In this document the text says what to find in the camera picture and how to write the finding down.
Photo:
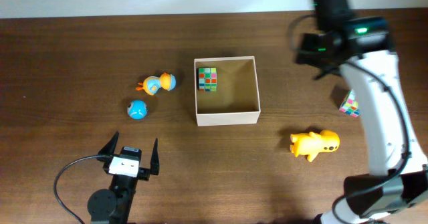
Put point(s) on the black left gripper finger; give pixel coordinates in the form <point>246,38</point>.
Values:
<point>106,153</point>
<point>154,160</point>

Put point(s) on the pink cardboard box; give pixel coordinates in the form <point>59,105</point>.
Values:
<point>236,98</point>

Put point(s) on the blue ball toy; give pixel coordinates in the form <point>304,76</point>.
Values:
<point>137,109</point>

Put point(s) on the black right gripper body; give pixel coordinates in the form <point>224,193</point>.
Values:
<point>308,50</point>

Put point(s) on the yellow dog toy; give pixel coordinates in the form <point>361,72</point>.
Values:
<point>311,144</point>

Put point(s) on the Rubik's cube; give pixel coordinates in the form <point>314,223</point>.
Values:
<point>207,79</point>
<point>349,105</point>

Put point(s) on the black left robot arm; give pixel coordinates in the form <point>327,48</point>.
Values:
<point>113,205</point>

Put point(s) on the orange blue duck toy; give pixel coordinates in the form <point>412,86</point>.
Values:
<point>152,84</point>

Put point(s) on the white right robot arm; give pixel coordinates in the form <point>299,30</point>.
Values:
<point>361,50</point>

